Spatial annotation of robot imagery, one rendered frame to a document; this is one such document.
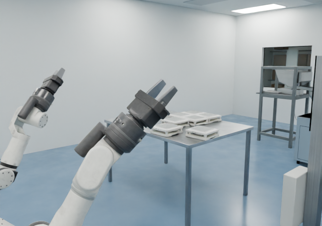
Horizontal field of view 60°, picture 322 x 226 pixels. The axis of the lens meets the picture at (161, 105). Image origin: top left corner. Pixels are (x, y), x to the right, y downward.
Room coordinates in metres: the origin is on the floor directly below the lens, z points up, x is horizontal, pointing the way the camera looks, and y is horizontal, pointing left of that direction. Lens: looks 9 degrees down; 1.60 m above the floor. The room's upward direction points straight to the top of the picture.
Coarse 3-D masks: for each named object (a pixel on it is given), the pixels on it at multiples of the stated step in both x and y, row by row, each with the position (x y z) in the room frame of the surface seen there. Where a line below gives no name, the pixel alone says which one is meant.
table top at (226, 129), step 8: (176, 112) 4.08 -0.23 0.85; (104, 120) 3.54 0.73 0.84; (112, 120) 3.50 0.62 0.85; (160, 120) 3.50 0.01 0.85; (144, 128) 3.06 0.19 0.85; (184, 128) 3.06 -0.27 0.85; (216, 128) 3.06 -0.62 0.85; (224, 128) 3.06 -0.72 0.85; (232, 128) 3.06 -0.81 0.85; (240, 128) 3.06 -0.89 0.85; (248, 128) 3.09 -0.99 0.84; (152, 136) 2.82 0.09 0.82; (160, 136) 2.73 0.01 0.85; (176, 136) 2.72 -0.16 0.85; (184, 136) 2.72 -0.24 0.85; (224, 136) 2.78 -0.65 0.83; (176, 144) 2.55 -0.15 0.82; (184, 144) 2.47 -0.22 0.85; (192, 144) 2.46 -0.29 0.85; (200, 144) 2.54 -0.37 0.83
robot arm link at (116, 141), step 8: (96, 128) 0.69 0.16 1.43; (104, 128) 0.69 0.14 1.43; (112, 128) 0.68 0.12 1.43; (88, 136) 0.69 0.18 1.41; (96, 136) 0.69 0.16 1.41; (112, 136) 0.66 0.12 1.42; (120, 136) 0.66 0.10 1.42; (80, 144) 0.68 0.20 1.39; (88, 144) 0.68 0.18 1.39; (96, 144) 0.66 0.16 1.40; (104, 144) 0.67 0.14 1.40; (112, 144) 0.67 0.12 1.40; (120, 144) 0.66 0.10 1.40; (128, 144) 0.67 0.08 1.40; (80, 152) 0.67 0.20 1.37; (120, 152) 0.68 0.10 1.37; (128, 152) 0.68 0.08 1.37
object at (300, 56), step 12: (264, 48) 7.78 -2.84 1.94; (276, 48) 7.51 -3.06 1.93; (288, 48) 7.26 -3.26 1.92; (300, 48) 7.03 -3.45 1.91; (264, 60) 7.76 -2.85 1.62; (276, 60) 7.49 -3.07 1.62; (288, 60) 7.24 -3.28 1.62; (300, 60) 7.01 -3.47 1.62; (264, 72) 7.75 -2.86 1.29; (264, 84) 7.73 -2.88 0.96
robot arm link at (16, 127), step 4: (20, 108) 1.15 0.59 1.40; (16, 112) 1.14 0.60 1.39; (16, 116) 1.13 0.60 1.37; (12, 120) 1.13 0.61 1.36; (16, 120) 1.13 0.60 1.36; (12, 124) 1.12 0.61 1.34; (16, 124) 1.14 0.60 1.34; (20, 124) 1.16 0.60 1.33; (12, 128) 1.11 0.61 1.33; (16, 128) 1.12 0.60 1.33; (20, 128) 1.15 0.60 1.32; (12, 132) 1.10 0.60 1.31; (16, 132) 1.10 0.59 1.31; (20, 132) 1.15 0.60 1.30; (12, 136) 1.10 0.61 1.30; (16, 136) 1.10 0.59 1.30; (20, 136) 1.10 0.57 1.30; (24, 136) 1.11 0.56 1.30; (28, 136) 1.12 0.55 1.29; (24, 140) 1.10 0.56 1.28; (28, 140) 1.12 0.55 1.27
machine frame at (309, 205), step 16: (320, 64) 1.24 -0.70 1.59; (320, 80) 1.23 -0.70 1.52; (320, 96) 1.23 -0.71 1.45; (320, 112) 1.22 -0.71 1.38; (320, 128) 1.22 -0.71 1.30; (320, 144) 1.21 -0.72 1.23; (320, 160) 1.21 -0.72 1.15; (320, 176) 1.20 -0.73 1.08; (320, 192) 1.21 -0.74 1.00; (304, 208) 1.25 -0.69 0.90; (320, 208) 1.23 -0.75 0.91; (304, 224) 1.24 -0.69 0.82; (320, 224) 1.24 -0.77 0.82
